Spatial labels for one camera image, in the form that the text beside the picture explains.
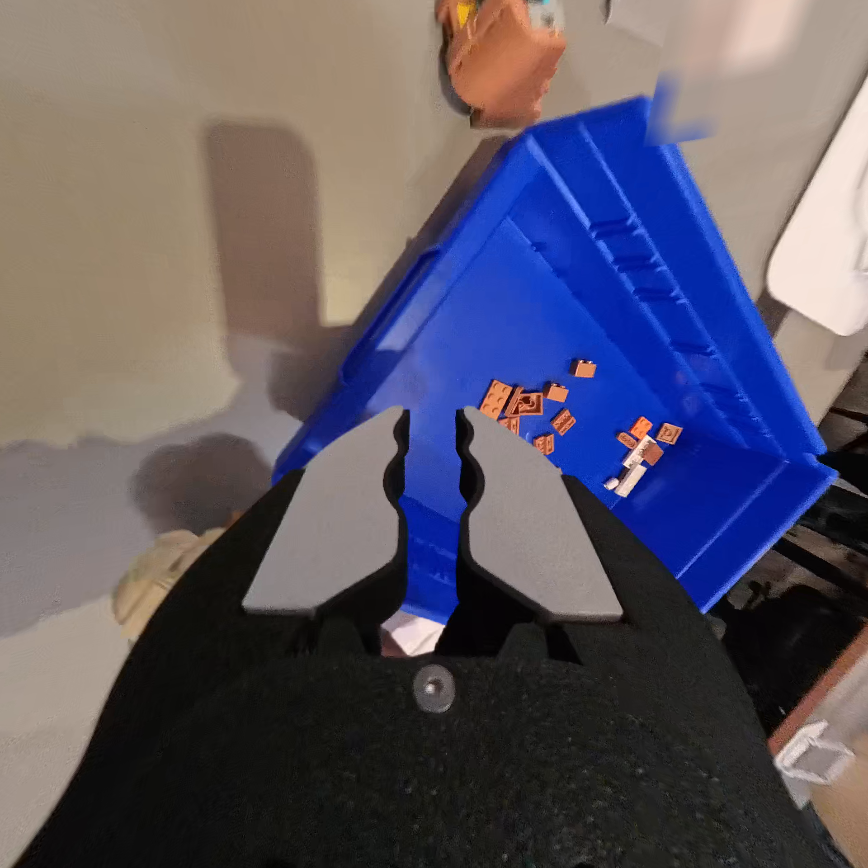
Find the orange bricks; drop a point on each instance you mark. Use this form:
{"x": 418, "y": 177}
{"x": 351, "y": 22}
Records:
{"x": 495, "y": 397}

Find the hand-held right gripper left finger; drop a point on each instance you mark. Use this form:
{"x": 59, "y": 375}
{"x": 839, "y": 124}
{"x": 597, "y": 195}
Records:
{"x": 325, "y": 536}

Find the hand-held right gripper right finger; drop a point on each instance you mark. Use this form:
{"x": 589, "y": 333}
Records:
{"x": 536, "y": 542}

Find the grey desk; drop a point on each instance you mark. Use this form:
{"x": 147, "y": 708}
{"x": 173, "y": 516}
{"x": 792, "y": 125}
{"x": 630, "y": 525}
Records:
{"x": 135, "y": 203}

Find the clear acrylic frame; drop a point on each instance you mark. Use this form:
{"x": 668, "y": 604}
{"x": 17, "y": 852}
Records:
{"x": 783, "y": 759}

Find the orange brick model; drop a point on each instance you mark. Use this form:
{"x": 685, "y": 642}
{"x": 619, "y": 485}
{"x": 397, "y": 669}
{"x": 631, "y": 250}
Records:
{"x": 502, "y": 61}

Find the long wooden-edged table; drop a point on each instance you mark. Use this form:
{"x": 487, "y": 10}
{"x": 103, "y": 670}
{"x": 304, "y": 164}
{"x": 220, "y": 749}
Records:
{"x": 847, "y": 820}

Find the blue storage bin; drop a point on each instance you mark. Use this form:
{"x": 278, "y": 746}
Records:
{"x": 542, "y": 305}

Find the tan brick figure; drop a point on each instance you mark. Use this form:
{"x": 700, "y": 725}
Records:
{"x": 156, "y": 576}

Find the white bar brick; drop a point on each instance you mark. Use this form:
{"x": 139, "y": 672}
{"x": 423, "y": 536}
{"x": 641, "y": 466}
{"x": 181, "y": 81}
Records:
{"x": 634, "y": 471}

